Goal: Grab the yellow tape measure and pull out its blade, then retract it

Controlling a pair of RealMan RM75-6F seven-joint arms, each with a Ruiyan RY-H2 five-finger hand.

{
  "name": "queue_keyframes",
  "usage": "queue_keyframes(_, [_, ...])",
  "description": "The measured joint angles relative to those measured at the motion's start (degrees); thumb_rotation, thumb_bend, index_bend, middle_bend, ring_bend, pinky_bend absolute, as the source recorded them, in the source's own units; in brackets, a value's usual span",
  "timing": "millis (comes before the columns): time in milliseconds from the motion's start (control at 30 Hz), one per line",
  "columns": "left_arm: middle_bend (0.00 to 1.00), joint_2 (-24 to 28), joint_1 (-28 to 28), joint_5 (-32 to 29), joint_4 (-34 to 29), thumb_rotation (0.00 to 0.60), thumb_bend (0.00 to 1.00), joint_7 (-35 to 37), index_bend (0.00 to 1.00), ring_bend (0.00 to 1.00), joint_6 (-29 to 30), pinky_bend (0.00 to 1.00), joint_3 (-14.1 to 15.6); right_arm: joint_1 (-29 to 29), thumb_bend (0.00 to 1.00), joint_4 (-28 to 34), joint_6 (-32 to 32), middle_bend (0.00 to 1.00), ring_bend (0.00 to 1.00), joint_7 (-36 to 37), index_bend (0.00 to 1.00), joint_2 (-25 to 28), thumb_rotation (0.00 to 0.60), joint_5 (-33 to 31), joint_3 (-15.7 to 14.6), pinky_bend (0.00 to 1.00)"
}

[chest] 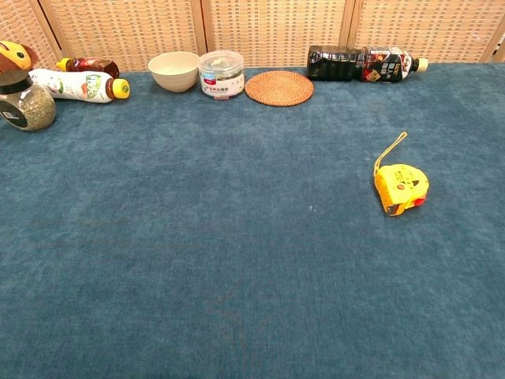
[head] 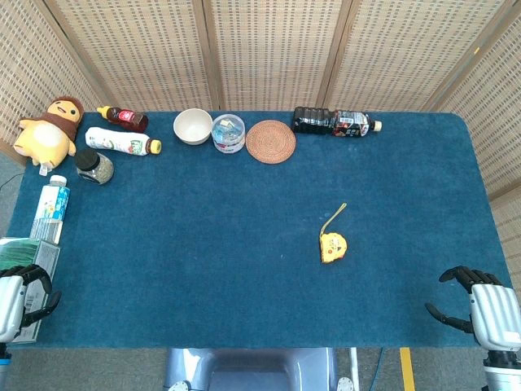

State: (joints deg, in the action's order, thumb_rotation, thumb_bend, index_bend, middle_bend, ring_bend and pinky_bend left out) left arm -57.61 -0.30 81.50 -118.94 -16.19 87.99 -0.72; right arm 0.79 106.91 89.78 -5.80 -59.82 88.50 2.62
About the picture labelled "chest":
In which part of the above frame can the yellow tape measure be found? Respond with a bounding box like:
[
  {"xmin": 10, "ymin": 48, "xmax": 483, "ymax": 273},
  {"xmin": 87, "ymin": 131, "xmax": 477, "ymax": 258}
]
[{"xmin": 372, "ymin": 131, "xmax": 430, "ymax": 218}]

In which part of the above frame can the blue table cloth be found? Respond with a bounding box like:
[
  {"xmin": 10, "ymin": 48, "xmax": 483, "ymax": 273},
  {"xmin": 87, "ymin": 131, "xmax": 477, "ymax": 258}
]
[{"xmin": 0, "ymin": 62, "xmax": 505, "ymax": 379}]

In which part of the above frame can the round woven rattan coaster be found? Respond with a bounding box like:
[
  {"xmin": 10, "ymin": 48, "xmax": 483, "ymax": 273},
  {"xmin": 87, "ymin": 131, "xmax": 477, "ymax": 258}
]
[{"xmin": 244, "ymin": 70, "xmax": 315, "ymax": 107}]

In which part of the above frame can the clear round plastic container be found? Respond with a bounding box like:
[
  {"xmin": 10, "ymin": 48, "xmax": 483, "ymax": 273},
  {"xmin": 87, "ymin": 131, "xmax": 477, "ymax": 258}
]
[{"xmin": 198, "ymin": 51, "xmax": 245, "ymax": 101}]

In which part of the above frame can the cream ceramic bowl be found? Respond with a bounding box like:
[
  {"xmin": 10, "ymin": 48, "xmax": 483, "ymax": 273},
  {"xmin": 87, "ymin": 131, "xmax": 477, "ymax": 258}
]
[{"xmin": 148, "ymin": 51, "xmax": 200, "ymax": 93}]

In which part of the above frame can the dark tea plastic bottle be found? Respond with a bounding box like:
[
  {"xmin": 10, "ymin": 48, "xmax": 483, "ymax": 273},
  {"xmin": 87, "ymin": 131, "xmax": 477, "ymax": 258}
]
[{"xmin": 306, "ymin": 45, "xmax": 430, "ymax": 84}]

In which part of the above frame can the woven bamboo folding screen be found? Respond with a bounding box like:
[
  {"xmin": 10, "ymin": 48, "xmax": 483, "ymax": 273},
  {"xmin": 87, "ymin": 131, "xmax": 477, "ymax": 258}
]
[{"xmin": 0, "ymin": 0, "xmax": 505, "ymax": 74}]

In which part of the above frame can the amber sauce bottle red label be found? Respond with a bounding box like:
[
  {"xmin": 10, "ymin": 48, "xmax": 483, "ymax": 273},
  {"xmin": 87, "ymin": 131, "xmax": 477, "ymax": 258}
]
[{"xmin": 55, "ymin": 57, "xmax": 121, "ymax": 80}]

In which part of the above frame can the white drink bottle yellow cap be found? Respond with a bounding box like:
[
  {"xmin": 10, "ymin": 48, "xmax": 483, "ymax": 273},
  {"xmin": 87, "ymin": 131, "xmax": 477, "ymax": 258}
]
[{"xmin": 29, "ymin": 68, "xmax": 131, "ymax": 104}]

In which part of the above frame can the glass spice jar black lid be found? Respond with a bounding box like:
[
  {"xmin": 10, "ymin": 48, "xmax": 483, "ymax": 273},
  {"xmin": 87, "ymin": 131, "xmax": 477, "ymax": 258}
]
[{"xmin": 0, "ymin": 69, "xmax": 57, "ymax": 133}]

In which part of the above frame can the yellow brown plush toy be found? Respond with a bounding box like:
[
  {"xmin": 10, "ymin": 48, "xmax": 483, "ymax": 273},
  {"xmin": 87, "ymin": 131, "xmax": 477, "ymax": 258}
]
[{"xmin": 0, "ymin": 40, "xmax": 39, "ymax": 75}]

